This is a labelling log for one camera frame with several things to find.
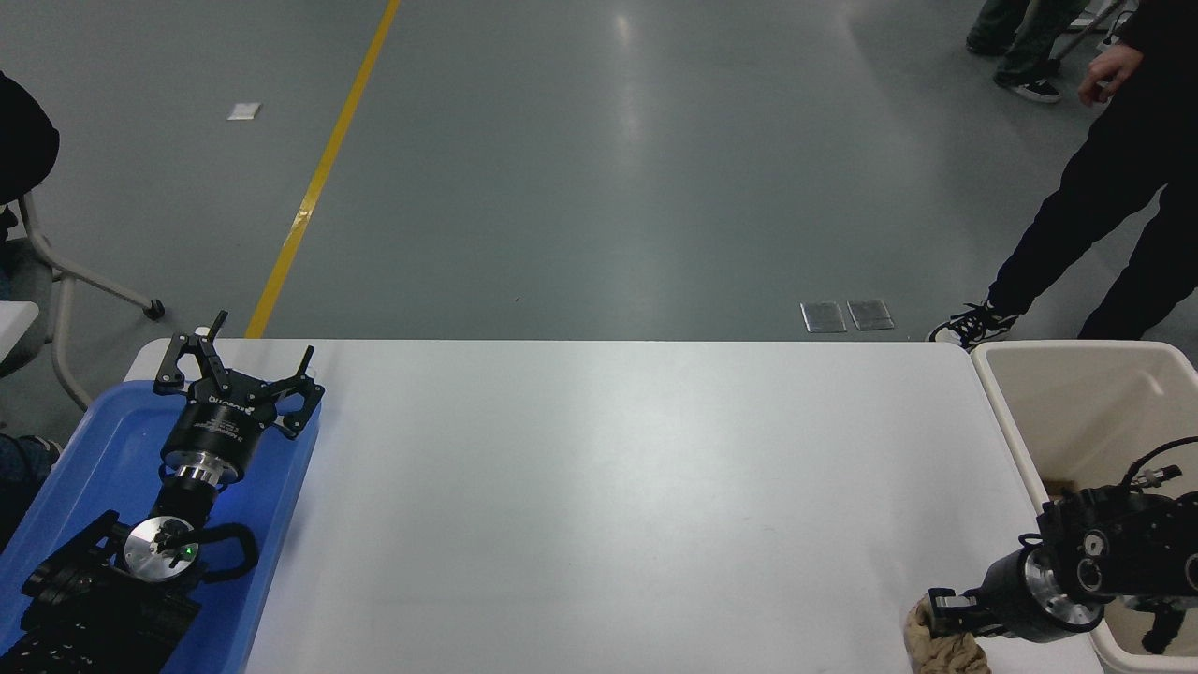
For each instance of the wheeled chair with pale frame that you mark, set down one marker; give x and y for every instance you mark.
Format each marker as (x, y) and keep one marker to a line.
(154, 308)

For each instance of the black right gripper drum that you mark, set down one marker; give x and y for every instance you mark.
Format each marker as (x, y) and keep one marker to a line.
(1009, 599)

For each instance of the silver floor plate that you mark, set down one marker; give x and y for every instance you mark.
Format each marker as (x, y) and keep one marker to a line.
(870, 315)
(823, 316)

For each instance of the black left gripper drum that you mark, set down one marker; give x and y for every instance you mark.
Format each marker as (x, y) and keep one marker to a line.
(220, 424)

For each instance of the standing person's hand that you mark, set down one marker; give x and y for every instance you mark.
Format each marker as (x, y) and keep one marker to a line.
(1109, 70)

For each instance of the walking person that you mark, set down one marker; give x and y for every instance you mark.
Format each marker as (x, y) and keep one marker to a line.
(1029, 37)

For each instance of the seated person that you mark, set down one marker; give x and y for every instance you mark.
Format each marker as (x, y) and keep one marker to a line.
(23, 140)

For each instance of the tan paper ball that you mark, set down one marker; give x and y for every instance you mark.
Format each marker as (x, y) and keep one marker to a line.
(941, 655)

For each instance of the standing person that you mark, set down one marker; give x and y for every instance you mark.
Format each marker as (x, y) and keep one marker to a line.
(1104, 178)

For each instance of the blue plastic tray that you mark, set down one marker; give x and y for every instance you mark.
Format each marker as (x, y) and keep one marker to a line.
(103, 440)

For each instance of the white side table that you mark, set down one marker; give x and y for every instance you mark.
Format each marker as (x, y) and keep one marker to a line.
(14, 323)

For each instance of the large pale bin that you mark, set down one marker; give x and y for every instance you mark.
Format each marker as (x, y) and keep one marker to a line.
(1076, 402)

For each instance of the small white floor plate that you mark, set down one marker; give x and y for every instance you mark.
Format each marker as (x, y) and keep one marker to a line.
(244, 110)

